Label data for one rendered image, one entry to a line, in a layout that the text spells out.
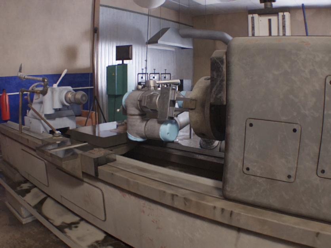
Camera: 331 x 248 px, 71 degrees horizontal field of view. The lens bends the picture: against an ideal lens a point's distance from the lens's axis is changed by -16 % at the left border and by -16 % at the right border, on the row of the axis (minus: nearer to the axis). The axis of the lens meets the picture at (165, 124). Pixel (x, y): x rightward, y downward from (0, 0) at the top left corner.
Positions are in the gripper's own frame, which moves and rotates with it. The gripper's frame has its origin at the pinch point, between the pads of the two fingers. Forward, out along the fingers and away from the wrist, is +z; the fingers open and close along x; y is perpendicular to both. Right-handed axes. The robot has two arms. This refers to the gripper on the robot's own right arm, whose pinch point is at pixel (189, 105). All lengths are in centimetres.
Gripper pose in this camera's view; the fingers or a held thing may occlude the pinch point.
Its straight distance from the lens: 105.1
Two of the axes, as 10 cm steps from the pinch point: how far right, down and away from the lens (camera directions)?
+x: -1.0, 9.9, 0.4
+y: 6.2, 0.3, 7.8
